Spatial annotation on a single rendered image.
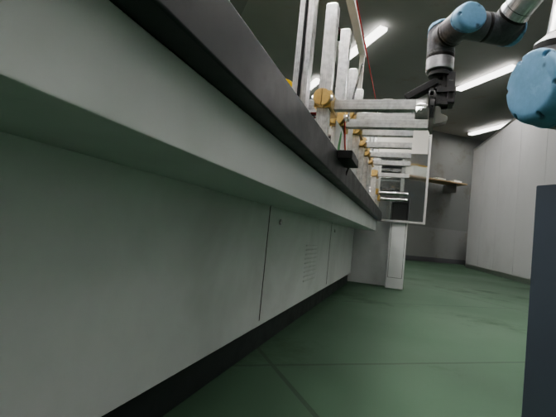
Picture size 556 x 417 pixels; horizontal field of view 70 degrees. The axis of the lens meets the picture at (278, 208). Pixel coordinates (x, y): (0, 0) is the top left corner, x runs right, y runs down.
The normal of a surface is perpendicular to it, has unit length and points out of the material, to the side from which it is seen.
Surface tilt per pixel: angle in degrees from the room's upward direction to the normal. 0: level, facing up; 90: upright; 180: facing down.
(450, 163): 90
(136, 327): 90
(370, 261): 90
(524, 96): 95
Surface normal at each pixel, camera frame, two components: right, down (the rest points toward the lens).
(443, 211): 0.31, -0.02
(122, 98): 0.95, 0.07
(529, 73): -0.99, -0.02
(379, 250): -0.30, -0.08
